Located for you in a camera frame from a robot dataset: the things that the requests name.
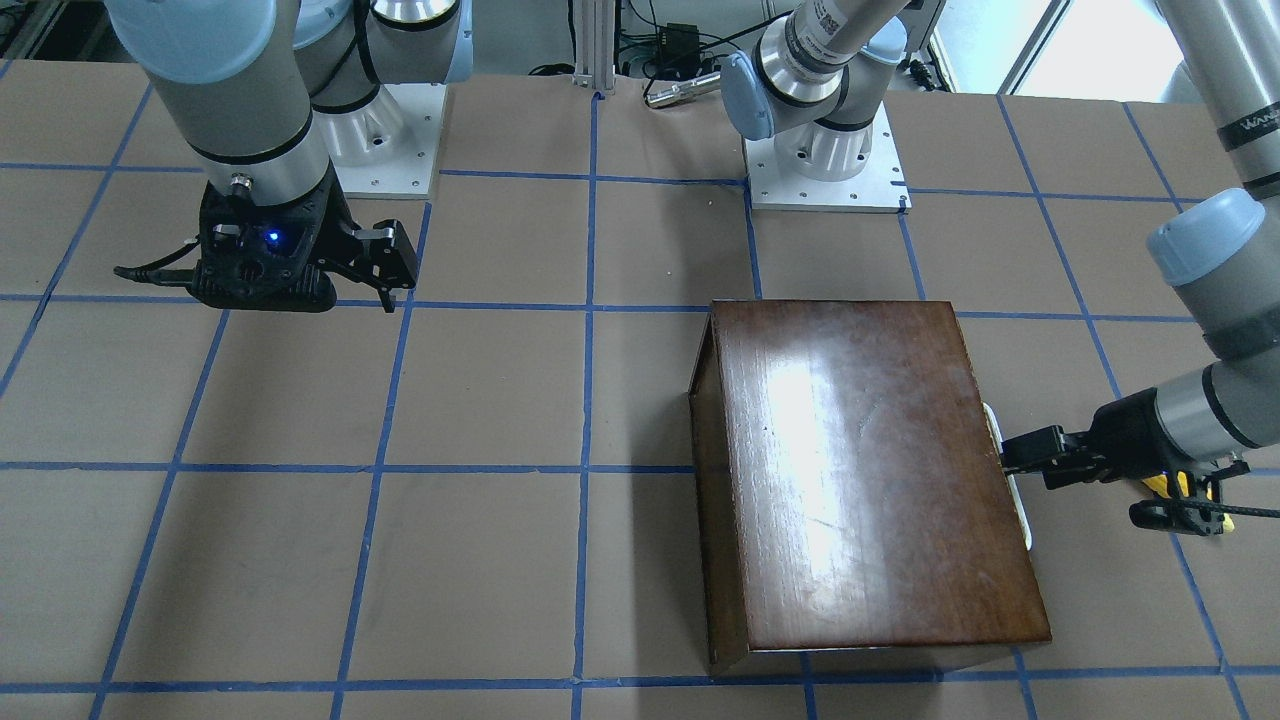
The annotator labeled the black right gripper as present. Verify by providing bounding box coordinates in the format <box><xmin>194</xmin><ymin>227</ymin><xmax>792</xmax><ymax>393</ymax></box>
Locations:
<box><xmin>200</xmin><ymin>165</ymin><xmax>419</xmax><ymax>314</ymax></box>

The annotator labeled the aluminium frame post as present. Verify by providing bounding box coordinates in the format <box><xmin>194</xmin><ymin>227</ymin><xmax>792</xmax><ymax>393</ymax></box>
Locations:
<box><xmin>570</xmin><ymin>0</ymin><xmax>620</xmax><ymax>100</ymax></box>

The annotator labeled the dark wooden drawer cabinet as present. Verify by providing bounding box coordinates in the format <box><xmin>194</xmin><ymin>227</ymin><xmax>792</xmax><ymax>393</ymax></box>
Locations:
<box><xmin>687</xmin><ymin>299</ymin><xmax>1053</xmax><ymax>676</ymax></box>

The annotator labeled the light wood drawer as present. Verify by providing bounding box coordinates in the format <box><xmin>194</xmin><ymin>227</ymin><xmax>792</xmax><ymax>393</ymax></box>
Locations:
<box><xmin>980</xmin><ymin>402</ymin><xmax>1033</xmax><ymax>551</ymax></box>

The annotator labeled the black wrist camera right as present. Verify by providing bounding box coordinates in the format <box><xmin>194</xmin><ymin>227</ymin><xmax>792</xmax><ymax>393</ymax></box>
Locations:
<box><xmin>113</xmin><ymin>186</ymin><xmax>337</xmax><ymax>313</ymax></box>

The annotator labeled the black power adapter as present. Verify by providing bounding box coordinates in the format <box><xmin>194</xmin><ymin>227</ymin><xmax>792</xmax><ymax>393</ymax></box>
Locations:
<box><xmin>655</xmin><ymin>22</ymin><xmax>701</xmax><ymax>67</ymax></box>

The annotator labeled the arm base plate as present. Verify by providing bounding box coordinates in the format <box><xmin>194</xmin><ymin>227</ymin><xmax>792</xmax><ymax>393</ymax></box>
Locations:
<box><xmin>315</xmin><ymin>85</ymin><xmax>449</xmax><ymax>201</ymax></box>
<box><xmin>742</xmin><ymin>104</ymin><xmax>913</xmax><ymax>214</ymax></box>

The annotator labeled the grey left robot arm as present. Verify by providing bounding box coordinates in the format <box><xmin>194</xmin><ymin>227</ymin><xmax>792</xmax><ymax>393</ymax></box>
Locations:
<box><xmin>721</xmin><ymin>1</ymin><xmax>1279</xmax><ymax>489</ymax></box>

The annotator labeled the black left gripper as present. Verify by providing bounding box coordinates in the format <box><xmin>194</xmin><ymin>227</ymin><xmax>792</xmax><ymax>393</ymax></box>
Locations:
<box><xmin>1000</xmin><ymin>388</ymin><xmax>1176</xmax><ymax>491</ymax></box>

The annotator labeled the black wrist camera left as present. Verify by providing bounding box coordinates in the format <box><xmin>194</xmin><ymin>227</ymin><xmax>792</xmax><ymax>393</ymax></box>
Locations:
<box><xmin>1129</xmin><ymin>457</ymin><xmax>1251</xmax><ymax>537</ymax></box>

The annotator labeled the yellow corn cob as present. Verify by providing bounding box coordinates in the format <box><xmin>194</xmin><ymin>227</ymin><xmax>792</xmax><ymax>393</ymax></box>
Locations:
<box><xmin>1140</xmin><ymin>471</ymin><xmax>1196</xmax><ymax>500</ymax></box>

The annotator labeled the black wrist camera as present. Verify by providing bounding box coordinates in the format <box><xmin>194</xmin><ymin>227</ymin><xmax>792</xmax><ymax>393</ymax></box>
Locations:
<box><xmin>113</xmin><ymin>186</ymin><xmax>337</xmax><ymax>313</ymax></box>
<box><xmin>1129</xmin><ymin>457</ymin><xmax>1251</xmax><ymax>537</ymax></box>

